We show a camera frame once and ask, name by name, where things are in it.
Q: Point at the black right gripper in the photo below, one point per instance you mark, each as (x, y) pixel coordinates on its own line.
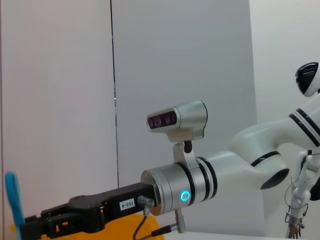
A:
(112, 197)

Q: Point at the blue teal scissors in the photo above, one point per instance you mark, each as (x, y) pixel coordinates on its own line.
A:
(15, 200)

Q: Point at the yellow plastic bin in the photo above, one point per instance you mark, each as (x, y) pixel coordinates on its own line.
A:
(125, 227)

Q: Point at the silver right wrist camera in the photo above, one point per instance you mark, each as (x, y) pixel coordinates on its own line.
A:
(190, 117)

